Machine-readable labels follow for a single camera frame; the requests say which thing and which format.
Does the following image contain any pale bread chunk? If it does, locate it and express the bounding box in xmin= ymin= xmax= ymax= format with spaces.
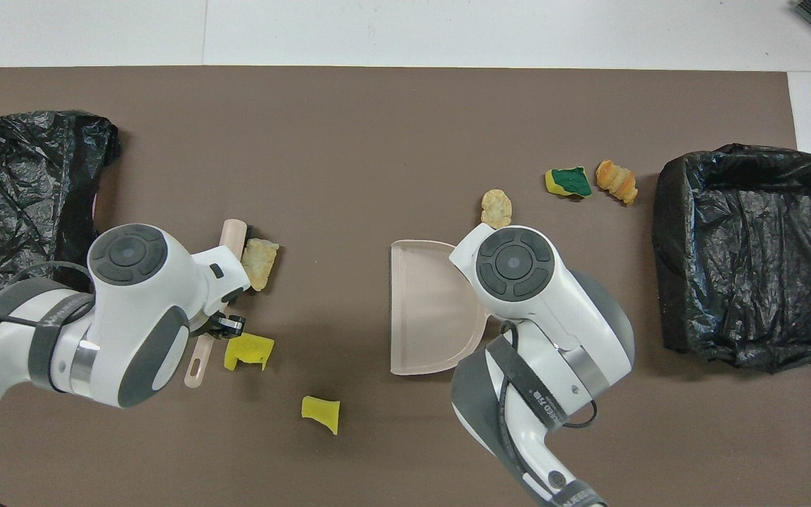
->
xmin=241 ymin=238 xmax=281 ymax=292

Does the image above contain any notched yellow sponge piece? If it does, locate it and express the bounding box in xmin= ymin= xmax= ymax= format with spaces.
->
xmin=223 ymin=332 xmax=276 ymax=372

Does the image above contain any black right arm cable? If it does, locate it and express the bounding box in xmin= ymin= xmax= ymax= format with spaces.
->
xmin=496 ymin=320 xmax=598 ymax=507

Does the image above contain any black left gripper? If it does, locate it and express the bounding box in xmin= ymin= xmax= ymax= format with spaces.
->
xmin=205 ymin=315 xmax=246 ymax=340

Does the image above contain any small yellow sponge wedge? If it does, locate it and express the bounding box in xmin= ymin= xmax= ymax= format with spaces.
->
xmin=301 ymin=395 xmax=341 ymax=436

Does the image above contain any orange striped croissant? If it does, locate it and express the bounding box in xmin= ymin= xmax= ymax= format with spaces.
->
xmin=595 ymin=160 xmax=639 ymax=207

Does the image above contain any round pale cracker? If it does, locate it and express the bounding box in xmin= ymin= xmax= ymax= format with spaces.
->
xmin=480 ymin=189 xmax=513 ymax=230

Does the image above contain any beige brush with black bristles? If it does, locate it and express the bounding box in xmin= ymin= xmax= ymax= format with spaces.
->
xmin=184 ymin=219 xmax=248 ymax=389

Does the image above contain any beige plastic dustpan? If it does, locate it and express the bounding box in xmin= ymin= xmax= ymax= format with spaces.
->
xmin=389 ymin=239 xmax=491 ymax=377

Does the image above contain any green and yellow sponge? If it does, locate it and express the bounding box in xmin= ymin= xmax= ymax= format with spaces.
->
xmin=544 ymin=166 xmax=593 ymax=200

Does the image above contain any brown table mat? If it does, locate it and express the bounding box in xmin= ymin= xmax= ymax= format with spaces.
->
xmin=0 ymin=67 xmax=811 ymax=507

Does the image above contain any bin lined with black bag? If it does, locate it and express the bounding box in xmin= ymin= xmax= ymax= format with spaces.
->
xmin=0 ymin=110 xmax=122 ymax=323
xmin=652 ymin=143 xmax=811 ymax=374

